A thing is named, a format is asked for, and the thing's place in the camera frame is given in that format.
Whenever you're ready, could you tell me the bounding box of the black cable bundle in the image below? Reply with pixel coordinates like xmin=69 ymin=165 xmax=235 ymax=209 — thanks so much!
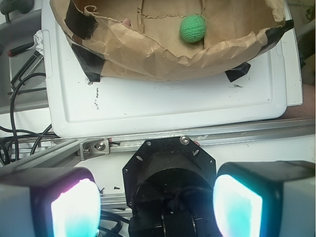
xmin=0 ymin=73 xmax=54 ymax=166

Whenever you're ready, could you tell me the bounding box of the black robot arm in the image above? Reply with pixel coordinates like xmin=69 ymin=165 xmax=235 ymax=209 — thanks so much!
xmin=0 ymin=137 xmax=316 ymax=237

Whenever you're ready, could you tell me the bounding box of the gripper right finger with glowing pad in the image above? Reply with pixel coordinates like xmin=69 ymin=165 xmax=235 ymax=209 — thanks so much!
xmin=213 ymin=160 xmax=316 ymax=237

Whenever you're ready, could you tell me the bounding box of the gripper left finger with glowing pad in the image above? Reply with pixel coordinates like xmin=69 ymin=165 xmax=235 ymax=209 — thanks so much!
xmin=0 ymin=167 xmax=101 ymax=237

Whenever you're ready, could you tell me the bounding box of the brown paper bag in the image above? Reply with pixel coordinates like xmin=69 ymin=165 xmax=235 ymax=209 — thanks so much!
xmin=49 ymin=0 xmax=294 ymax=82

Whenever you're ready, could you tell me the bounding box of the crumpled white paper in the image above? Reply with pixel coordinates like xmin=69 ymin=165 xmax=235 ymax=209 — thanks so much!
xmin=33 ymin=30 xmax=44 ymax=55

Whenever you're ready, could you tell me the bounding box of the aluminium frame rail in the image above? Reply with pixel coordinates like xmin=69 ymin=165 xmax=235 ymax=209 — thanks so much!
xmin=0 ymin=118 xmax=316 ymax=174

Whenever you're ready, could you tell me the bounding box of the green dimpled foam ball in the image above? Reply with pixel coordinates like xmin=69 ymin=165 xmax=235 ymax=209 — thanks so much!
xmin=179 ymin=15 xmax=206 ymax=43

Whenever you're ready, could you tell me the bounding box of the pink plush bunny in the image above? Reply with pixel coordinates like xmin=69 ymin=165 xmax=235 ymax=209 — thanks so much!
xmin=122 ymin=18 xmax=131 ymax=27

